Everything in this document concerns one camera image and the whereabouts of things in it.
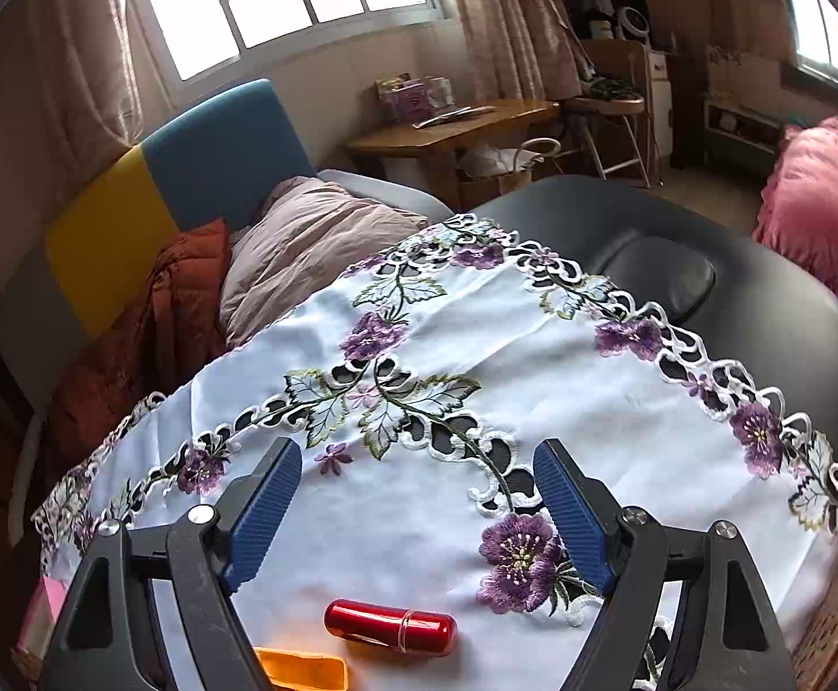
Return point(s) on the pink ruffled cushion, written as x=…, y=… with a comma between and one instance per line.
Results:
x=822, y=216

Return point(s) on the grey flat object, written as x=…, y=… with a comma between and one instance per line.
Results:
x=455, y=116

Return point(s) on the orange plastic piece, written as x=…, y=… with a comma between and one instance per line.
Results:
x=304, y=671

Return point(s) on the mauve pillow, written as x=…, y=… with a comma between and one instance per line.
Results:
x=311, y=245

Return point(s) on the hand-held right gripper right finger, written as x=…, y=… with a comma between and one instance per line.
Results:
x=570, y=518

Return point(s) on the black padded table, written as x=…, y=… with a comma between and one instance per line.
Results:
x=678, y=230

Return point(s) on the beige curtain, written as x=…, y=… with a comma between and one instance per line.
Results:
x=88, y=36
x=505, y=21

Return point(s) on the folding stool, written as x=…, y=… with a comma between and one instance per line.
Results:
x=610, y=104

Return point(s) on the rust brown quilt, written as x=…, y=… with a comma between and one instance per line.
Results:
x=153, y=331

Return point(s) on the brown paper bag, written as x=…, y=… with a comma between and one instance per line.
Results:
x=498, y=176

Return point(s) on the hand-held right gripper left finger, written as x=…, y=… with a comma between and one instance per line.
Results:
x=264, y=518

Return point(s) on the pink rimmed shallow box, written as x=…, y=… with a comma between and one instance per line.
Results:
x=41, y=619

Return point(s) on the grey yellow blue headboard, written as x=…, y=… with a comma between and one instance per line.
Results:
x=210, y=151

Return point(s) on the white narrow cabinet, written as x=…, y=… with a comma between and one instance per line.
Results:
x=658, y=108

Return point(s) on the white low shelf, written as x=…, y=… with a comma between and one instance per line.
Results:
x=739, y=122

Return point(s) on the pink gift box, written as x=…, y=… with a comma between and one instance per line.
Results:
x=412, y=99

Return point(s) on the white embroidered floral tablecloth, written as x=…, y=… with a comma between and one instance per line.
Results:
x=534, y=345

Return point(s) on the red metal cylinder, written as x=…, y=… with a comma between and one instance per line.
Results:
x=383, y=626

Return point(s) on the wooden side desk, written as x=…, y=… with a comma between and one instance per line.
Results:
x=455, y=133

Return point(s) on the white round fan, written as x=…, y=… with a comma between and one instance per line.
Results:
x=633, y=21

